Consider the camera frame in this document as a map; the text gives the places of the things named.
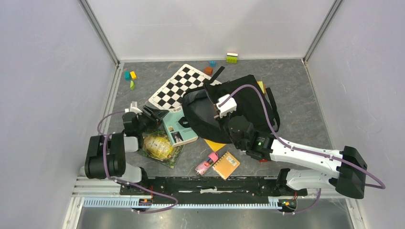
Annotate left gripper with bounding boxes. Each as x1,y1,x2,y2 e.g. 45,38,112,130
137,105,170,135

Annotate yellow notebook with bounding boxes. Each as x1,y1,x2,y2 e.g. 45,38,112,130
204,139,226,152

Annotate teal paperback book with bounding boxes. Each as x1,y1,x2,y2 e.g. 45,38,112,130
162,106,198,147

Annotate black backpack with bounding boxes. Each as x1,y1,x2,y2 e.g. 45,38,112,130
181,67,280,144

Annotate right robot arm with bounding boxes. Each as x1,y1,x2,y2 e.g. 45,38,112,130
215,105,367,199

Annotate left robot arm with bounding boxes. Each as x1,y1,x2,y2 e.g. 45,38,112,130
80,106,169,195

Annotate black white chessboard mat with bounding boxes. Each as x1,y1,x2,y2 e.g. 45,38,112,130
149,64,211,110

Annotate orange spiral notepad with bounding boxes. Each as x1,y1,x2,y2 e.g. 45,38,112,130
212,152,240,180

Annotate yellow wooden block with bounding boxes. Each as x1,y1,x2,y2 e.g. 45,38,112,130
129,71,137,80

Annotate orange green sticky notes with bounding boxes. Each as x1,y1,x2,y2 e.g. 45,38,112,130
257,81,266,94

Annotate teal wooden block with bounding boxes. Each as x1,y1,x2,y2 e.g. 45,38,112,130
124,71,130,81

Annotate orange brown cube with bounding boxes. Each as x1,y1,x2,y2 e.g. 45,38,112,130
204,66,213,75

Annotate green white lego brick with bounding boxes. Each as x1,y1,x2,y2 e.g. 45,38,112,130
226,52,238,63

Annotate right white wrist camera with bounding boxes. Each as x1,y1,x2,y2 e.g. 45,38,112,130
215,94,237,118

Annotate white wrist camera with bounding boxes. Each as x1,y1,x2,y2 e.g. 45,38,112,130
215,94,237,118
124,101,143,115

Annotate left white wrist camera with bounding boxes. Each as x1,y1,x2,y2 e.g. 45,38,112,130
124,101,143,115

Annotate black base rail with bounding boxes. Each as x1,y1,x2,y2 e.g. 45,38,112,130
73,169,358,211

